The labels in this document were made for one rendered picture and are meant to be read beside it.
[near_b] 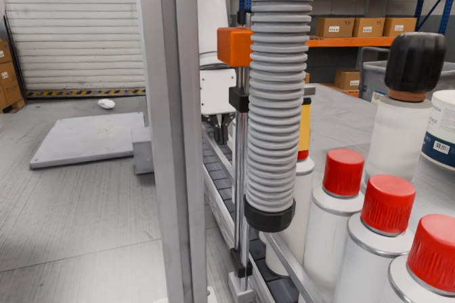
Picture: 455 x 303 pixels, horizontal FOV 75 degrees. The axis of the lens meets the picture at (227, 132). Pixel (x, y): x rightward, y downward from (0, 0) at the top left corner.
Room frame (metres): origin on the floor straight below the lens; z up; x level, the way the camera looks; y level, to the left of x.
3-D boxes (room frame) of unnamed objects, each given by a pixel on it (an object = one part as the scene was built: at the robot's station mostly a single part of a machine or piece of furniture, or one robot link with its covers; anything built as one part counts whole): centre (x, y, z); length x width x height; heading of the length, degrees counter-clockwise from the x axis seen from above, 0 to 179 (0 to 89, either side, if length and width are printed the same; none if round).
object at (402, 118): (0.51, -0.32, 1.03); 0.09 x 0.09 x 0.30
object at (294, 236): (0.32, -0.08, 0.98); 0.05 x 0.05 x 0.20
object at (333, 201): (0.25, -0.11, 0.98); 0.05 x 0.05 x 0.20
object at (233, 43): (0.28, -0.05, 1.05); 0.10 x 0.04 x 0.33; 108
